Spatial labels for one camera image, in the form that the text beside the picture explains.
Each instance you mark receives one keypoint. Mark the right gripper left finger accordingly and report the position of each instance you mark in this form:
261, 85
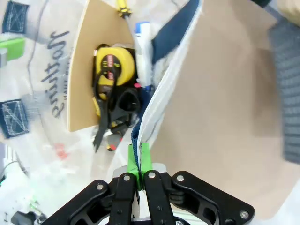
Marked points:
117, 199

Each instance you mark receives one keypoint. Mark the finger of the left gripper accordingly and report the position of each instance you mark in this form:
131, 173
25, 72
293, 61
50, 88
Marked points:
12, 48

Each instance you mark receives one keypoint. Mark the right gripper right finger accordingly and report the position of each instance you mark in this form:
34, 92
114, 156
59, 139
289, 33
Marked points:
159, 199

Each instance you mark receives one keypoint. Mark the red black yellow tool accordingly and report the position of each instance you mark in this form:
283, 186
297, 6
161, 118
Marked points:
113, 141

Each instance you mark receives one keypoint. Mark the small black box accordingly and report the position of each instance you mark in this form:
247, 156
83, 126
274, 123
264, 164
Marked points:
25, 218

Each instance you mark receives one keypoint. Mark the black scissors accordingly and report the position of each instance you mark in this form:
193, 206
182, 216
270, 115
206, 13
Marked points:
129, 100

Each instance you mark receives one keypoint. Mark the yellow tape measure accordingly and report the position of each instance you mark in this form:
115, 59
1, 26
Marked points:
117, 61

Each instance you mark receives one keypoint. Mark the yellow black screwdriver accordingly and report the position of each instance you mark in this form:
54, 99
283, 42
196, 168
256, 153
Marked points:
123, 7

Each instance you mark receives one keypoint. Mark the white bottle blue label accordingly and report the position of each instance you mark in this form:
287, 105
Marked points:
143, 47

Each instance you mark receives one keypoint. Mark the grey ribbed mat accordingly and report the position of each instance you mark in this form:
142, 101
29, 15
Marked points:
288, 89

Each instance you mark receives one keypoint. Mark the beige object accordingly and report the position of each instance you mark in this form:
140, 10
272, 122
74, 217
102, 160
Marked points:
290, 10

